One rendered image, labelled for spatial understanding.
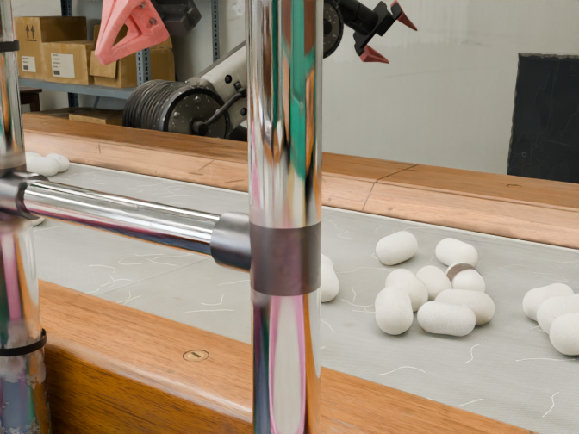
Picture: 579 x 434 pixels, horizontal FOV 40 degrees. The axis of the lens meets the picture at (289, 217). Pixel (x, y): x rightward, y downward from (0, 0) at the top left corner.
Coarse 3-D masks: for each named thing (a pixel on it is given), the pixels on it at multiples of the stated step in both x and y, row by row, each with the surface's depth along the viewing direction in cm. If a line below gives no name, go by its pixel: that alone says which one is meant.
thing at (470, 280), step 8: (464, 272) 47; (472, 272) 47; (456, 280) 47; (464, 280) 47; (472, 280) 47; (480, 280) 47; (456, 288) 47; (464, 288) 47; (472, 288) 47; (480, 288) 47
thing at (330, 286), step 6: (324, 264) 49; (324, 270) 47; (330, 270) 48; (324, 276) 47; (330, 276) 47; (336, 276) 48; (324, 282) 47; (330, 282) 47; (336, 282) 47; (324, 288) 47; (330, 288) 47; (336, 288) 47; (324, 294) 47; (330, 294) 47; (336, 294) 47; (324, 300) 47; (330, 300) 47
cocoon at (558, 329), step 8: (560, 320) 40; (568, 320) 40; (576, 320) 40; (552, 328) 40; (560, 328) 40; (568, 328) 40; (576, 328) 39; (552, 336) 40; (560, 336) 40; (568, 336) 40; (576, 336) 39; (552, 344) 41; (560, 344) 40; (568, 344) 40; (576, 344) 39; (568, 352) 40; (576, 352) 40
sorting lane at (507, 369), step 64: (128, 192) 75; (192, 192) 75; (64, 256) 57; (128, 256) 57; (192, 256) 56; (512, 256) 56; (576, 256) 56; (192, 320) 45; (512, 320) 45; (384, 384) 38; (448, 384) 38; (512, 384) 38; (576, 384) 38
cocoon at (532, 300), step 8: (536, 288) 45; (544, 288) 45; (552, 288) 45; (560, 288) 45; (568, 288) 45; (528, 296) 44; (536, 296) 44; (544, 296) 44; (552, 296) 44; (528, 304) 44; (536, 304) 44; (528, 312) 44; (536, 312) 44; (536, 320) 45
